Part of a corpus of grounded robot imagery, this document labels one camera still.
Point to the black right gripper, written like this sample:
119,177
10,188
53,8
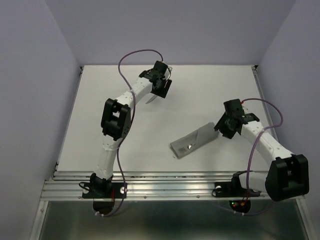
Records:
220,125

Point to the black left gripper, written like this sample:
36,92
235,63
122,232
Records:
162,92

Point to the aluminium mounting rail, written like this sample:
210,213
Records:
141,186

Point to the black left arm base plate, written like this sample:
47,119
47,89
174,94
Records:
116,190

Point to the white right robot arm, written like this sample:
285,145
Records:
288,174

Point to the pink handled knife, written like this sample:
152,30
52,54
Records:
151,99

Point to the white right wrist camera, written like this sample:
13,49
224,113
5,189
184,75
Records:
245,109

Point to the grey cloth napkin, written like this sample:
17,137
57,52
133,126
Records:
200,137

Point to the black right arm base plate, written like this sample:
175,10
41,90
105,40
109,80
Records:
233,188

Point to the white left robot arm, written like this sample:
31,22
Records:
116,120

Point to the pink handled fork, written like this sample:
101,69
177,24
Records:
184,149

